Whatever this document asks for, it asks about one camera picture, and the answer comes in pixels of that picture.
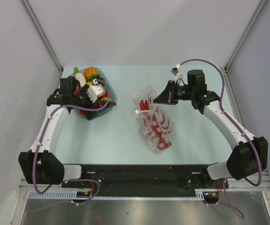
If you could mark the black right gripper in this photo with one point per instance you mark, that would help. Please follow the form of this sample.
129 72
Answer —
167 96

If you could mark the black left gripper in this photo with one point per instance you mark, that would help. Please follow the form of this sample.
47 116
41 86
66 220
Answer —
83 93

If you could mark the purple grape bunch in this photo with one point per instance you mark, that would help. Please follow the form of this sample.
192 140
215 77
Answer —
105 103

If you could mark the white toy radish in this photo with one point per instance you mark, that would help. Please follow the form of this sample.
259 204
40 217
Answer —
81 78

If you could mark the red toy lobster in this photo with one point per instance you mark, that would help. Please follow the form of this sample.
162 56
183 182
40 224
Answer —
144 105

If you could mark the clear zip bag pink dots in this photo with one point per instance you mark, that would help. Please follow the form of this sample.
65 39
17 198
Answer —
155 126

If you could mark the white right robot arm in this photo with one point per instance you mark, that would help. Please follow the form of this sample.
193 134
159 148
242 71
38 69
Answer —
249 153

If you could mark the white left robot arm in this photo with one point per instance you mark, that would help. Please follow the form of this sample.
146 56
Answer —
39 164

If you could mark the teal plastic food tray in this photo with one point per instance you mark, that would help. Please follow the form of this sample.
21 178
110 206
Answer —
109 93

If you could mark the toy pineapple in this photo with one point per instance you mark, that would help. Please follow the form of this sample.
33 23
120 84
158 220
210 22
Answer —
91 73

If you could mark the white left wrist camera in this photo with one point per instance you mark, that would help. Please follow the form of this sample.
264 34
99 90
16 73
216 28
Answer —
95 91

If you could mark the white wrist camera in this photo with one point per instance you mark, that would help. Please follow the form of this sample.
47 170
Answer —
177 73
95 91

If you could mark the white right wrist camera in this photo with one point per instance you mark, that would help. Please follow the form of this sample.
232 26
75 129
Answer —
177 73

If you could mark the aluminium frame post right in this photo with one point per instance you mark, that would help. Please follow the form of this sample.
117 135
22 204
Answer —
243 38

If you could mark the aluminium frame post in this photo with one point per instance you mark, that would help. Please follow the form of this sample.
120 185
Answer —
41 33
243 38

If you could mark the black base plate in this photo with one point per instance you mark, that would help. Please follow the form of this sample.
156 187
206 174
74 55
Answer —
145 179

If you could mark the light blue cable duct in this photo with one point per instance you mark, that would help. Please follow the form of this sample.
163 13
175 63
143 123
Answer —
191 195

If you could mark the aluminium frame post left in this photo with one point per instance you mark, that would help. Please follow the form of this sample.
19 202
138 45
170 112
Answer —
41 33

